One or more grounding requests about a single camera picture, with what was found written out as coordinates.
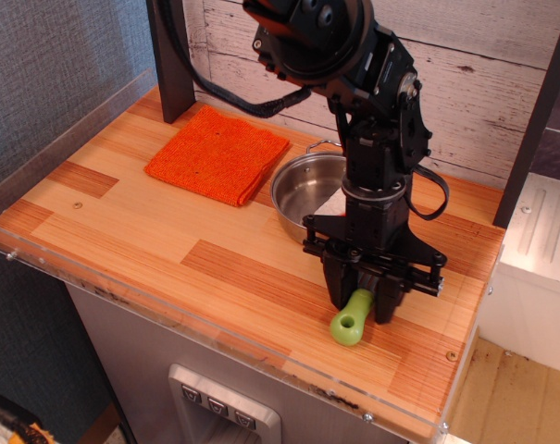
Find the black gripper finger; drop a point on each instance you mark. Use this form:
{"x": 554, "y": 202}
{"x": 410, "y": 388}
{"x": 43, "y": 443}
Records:
{"x": 341, "y": 278}
{"x": 389, "y": 294}

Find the white toy sink unit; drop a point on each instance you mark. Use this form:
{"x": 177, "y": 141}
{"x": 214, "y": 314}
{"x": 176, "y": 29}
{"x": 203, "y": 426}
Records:
{"x": 521, "y": 309}

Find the gray toy fridge cabinet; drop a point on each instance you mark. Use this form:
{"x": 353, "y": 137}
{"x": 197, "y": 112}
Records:
{"x": 180, "y": 379}

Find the green and gray spatula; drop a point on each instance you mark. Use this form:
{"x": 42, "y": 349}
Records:
{"x": 347, "y": 326}

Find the yellow object bottom left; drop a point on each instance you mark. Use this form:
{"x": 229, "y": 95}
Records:
{"x": 30, "y": 434}

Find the red and white toy cheese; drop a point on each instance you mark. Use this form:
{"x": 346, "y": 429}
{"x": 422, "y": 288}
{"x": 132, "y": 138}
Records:
{"x": 334, "y": 206}

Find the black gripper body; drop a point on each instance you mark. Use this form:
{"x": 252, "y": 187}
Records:
{"x": 375, "y": 234}

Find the stainless steel pot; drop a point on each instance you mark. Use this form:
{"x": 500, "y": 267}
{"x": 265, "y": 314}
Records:
{"x": 304, "y": 183}

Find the dark left post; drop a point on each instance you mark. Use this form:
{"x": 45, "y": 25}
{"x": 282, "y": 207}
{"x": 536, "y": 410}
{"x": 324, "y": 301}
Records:
{"x": 174, "y": 80}

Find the dark right post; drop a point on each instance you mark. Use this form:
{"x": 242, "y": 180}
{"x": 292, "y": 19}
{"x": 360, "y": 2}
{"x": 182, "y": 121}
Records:
{"x": 539, "y": 117}

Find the orange knitted cloth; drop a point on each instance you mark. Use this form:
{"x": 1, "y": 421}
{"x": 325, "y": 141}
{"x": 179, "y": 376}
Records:
{"x": 222, "y": 158}

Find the dark post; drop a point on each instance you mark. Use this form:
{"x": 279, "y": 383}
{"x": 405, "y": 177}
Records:
{"x": 539, "y": 117}
{"x": 174, "y": 80}

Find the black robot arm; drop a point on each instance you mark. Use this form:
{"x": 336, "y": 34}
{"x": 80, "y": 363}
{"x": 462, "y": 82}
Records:
{"x": 338, "y": 50}

